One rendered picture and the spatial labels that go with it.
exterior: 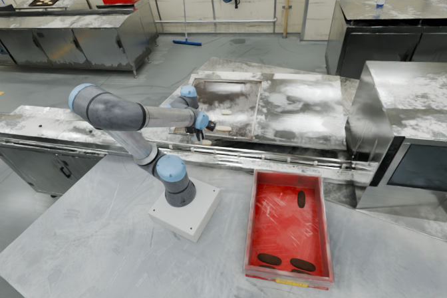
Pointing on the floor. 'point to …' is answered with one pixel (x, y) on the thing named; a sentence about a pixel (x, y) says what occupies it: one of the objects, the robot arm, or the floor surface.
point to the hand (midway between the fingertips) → (202, 140)
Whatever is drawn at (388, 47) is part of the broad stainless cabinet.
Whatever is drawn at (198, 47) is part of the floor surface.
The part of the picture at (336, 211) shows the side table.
